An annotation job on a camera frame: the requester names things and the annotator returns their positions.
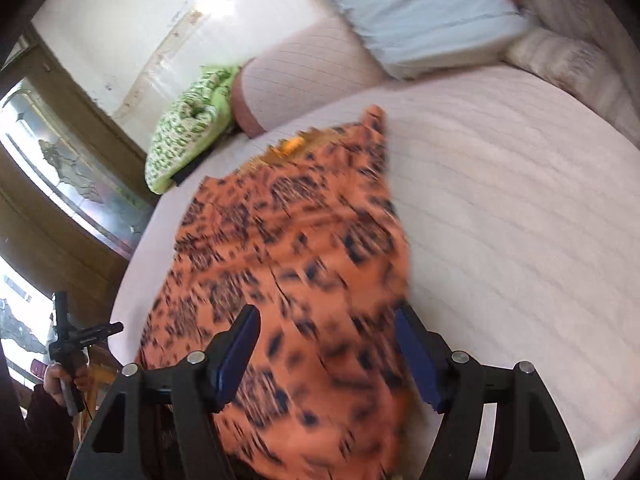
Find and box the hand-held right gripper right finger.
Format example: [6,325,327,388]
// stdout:
[394,304,586,480]

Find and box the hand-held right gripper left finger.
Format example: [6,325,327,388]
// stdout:
[65,304,262,480]

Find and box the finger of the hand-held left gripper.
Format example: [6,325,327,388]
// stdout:
[75,321,124,347]

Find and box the orange floral garment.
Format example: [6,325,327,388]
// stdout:
[135,105,416,480]

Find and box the person's left forearm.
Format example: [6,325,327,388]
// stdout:
[22,387,81,480]

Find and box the person's left hand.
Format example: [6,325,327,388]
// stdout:
[42,360,92,408]

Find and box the green patterned pillow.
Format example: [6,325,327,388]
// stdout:
[144,64,246,195]

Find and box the beige striped cushion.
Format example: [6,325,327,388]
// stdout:
[505,27,640,147]

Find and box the light blue pillow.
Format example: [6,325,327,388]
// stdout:
[300,0,533,81]

